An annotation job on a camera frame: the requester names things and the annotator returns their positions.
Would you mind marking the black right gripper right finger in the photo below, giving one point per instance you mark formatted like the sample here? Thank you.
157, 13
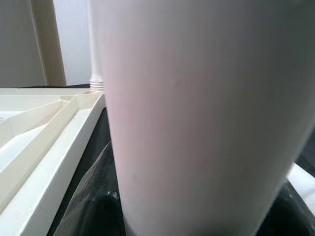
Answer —
297, 216

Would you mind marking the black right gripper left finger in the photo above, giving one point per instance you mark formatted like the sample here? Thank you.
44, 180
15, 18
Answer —
98, 196

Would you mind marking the white plastic table leg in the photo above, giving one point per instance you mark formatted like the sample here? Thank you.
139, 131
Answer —
97, 73
197, 110
304, 183

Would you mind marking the white plastic table top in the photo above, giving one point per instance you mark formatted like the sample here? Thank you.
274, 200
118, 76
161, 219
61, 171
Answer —
37, 137

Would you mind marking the black table cloth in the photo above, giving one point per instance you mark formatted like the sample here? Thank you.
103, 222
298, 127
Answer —
101, 127

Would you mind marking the beige door frame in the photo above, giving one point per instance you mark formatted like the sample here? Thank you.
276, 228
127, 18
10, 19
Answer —
46, 37

